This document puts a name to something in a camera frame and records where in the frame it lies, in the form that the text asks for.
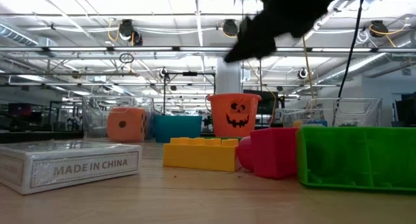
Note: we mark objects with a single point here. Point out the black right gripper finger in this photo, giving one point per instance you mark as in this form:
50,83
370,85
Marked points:
253,42

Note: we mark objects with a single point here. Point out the yellow toy block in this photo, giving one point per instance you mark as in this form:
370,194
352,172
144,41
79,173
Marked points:
297,124

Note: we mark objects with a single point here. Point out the large blue toy block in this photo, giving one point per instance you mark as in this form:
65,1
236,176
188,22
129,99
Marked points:
317,123

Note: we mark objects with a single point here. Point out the pink plastic cup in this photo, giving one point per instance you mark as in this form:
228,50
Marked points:
273,152

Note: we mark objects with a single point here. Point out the orange foam die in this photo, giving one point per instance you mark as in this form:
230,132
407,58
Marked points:
125,125

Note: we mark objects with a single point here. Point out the large black ceiling reel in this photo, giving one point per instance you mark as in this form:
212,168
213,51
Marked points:
126,27
230,27
378,27

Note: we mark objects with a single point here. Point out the white building column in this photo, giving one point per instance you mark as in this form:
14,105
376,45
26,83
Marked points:
229,76

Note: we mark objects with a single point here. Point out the small black ceiling reel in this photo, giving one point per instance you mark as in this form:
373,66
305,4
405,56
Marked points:
163,72
302,73

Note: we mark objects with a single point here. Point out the black flat monitor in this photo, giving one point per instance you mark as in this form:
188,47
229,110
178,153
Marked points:
268,102

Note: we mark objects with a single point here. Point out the orange pumpkin bucket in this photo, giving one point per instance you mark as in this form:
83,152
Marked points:
234,117

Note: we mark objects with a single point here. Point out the teal rectangular bin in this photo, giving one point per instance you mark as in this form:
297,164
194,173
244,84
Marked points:
177,128

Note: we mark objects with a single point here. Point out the clear plastic bin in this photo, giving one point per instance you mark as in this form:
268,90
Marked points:
367,113
94,117

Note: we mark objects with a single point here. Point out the long yellow brick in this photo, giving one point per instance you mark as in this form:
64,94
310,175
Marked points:
201,157

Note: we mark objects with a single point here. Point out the large bright green block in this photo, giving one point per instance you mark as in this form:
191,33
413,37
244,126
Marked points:
357,159

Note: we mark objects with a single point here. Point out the white brown-print card deck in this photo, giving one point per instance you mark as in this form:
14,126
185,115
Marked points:
65,167

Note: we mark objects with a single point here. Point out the dark red-screen monitor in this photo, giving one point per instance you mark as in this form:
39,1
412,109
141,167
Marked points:
19,109

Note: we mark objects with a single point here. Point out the black camera stand frame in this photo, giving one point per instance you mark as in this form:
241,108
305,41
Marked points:
190,73

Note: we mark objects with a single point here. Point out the silver ventilation duct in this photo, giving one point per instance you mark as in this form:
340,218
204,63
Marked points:
370,63

